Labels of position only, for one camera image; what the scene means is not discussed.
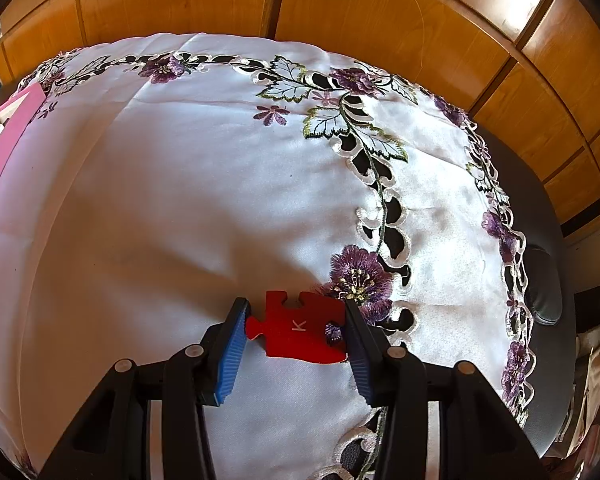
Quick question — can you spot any red puzzle piece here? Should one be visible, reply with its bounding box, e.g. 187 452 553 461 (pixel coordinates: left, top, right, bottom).
245 290 350 365

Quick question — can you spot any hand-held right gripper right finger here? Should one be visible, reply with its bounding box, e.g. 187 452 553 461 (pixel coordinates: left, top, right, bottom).
344 300 551 480

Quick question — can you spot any wooden panelled cabinet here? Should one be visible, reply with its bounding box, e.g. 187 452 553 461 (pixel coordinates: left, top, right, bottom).
0 0 600 241

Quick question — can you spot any white floral embroidered tablecloth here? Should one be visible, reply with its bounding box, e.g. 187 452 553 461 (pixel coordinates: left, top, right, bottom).
0 32 538 480

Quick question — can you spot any pink cardboard box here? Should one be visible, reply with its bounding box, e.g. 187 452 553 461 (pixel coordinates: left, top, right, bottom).
0 84 46 233

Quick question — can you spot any black leather pad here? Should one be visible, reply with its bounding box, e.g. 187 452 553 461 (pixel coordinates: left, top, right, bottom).
522 245 566 323

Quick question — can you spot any pile of papers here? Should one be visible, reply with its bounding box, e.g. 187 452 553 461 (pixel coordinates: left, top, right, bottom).
555 320 600 461

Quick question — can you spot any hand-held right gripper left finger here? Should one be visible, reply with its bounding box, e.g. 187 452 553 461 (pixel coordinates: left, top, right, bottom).
39 297 252 480

